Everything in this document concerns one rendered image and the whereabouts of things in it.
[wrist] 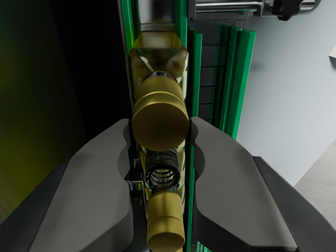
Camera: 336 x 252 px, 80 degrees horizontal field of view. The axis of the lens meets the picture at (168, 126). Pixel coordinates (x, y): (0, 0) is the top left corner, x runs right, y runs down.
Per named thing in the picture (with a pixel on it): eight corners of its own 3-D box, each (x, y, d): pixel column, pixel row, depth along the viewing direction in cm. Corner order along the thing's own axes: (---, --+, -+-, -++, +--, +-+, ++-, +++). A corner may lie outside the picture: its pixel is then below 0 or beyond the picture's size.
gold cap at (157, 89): (133, 75, 14) (125, 101, 11) (183, 74, 14) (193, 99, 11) (137, 119, 16) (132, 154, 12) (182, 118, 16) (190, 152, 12)
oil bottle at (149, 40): (140, 27, 34) (122, 54, 16) (174, 27, 34) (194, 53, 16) (143, 61, 37) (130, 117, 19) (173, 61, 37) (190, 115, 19)
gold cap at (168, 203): (147, 190, 20) (145, 232, 17) (182, 189, 21) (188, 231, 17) (147, 212, 22) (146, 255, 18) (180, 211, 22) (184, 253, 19)
